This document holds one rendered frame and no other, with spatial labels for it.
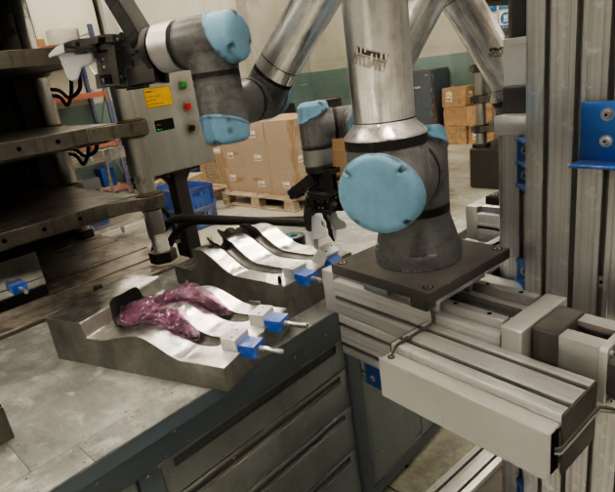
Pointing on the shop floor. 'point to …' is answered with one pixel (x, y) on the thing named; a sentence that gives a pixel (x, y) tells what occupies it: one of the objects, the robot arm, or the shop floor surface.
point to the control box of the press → (173, 143)
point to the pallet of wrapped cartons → (266, 164)
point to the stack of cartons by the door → (463, 115)
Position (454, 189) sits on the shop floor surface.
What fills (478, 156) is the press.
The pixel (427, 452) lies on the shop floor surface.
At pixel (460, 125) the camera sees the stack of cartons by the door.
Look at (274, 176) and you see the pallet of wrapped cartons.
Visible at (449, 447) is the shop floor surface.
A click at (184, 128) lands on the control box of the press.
